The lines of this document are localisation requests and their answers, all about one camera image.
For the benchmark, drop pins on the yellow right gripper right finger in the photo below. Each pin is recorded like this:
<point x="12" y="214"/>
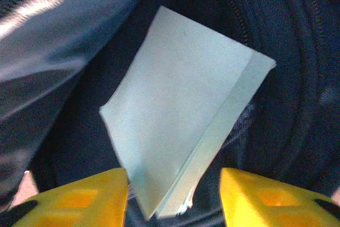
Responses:
<point x="265" y="203"/>

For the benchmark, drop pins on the navy blue backpack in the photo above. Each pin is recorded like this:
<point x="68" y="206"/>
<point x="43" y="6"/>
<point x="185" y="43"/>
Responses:
<point x="292" y="78"/>

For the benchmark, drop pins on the light blue sticky note pad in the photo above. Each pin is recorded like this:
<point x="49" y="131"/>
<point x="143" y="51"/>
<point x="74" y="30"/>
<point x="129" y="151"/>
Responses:
<point x="175" y="99"/>

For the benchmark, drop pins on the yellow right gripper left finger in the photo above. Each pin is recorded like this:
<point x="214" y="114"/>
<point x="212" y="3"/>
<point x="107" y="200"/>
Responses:
<point x="79" y="200"/>

